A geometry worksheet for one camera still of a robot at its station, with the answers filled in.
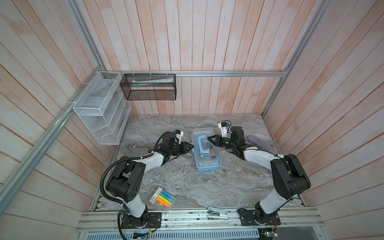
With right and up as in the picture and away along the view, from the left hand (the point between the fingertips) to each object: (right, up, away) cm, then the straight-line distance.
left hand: (193, 149), depth 88 cm
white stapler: (+11, -31, -14) cm, 36 cm away
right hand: (+9, +6, +1) cm, 11 cm away
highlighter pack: (-16, -26, -9) cm, 32 cm away
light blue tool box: (+8, -13, +1) cm, 15 cm away
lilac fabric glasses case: (+46, +3, +12) cm, 48 cm away
